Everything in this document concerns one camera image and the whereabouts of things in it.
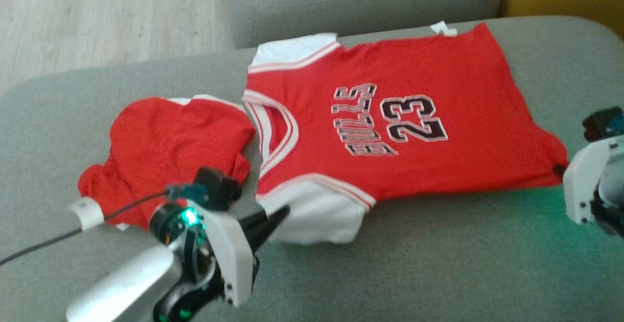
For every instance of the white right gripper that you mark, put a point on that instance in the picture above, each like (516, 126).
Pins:
(580, 185)

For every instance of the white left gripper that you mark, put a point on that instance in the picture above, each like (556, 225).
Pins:
(231, 258)

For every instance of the red Bulls shorts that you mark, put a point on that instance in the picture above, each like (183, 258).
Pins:
(165, 141)

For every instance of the red Bulls 23 jersey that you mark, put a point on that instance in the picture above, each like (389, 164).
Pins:
(463, 78)

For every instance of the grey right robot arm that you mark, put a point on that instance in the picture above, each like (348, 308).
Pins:
(612, 200)

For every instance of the grey sofa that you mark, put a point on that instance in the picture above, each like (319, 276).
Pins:
(438, 273)

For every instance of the small grey sofa cushion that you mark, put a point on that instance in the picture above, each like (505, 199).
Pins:
(341, 0)

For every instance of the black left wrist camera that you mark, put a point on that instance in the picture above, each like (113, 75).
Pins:
(217, 188)

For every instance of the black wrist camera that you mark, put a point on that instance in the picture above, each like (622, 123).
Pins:
(604, 123)
(217, 188)

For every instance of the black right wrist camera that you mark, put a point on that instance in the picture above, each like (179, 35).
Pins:
(604, 123)

